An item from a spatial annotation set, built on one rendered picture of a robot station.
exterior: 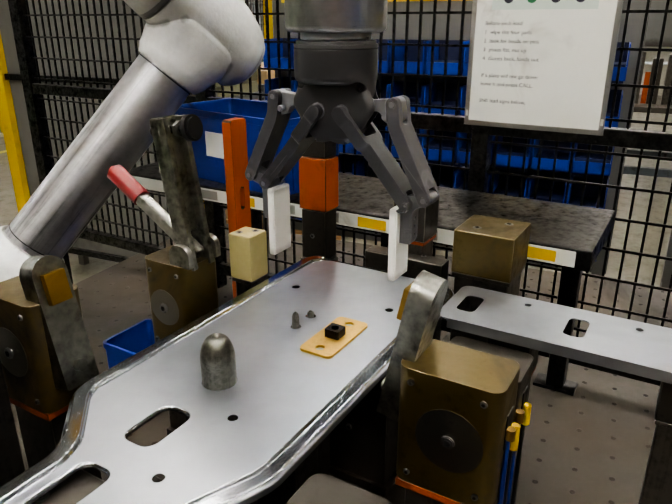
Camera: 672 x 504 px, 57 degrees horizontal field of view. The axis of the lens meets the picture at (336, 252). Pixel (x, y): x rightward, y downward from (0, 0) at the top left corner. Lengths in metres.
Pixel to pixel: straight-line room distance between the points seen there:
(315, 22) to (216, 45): 0.54
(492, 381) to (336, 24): 0.31
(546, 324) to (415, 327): 0.24
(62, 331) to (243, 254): 0.24
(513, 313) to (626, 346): 0.12
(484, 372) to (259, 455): 0.19
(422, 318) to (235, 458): 0.18
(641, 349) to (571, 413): 0.44
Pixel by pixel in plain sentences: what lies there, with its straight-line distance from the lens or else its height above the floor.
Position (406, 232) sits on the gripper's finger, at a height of 1.13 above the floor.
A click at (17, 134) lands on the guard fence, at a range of 3.63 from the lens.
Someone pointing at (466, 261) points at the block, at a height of 1.02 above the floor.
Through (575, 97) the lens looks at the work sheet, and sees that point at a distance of 1.06.
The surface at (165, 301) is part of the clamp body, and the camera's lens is 0.76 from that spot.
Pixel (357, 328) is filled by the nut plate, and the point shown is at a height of 1.00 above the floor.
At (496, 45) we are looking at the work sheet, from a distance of 1.08.
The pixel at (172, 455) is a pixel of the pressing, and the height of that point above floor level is 1.00.
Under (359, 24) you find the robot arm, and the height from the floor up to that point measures 1.31.
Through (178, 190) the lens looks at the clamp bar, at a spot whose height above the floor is 1.14.
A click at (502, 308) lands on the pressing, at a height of 1.00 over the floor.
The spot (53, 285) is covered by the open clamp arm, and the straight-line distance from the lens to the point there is 0.62.
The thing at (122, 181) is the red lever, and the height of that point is 1.13.
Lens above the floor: 1.31
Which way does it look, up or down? 21 degrees down
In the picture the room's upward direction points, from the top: straight up
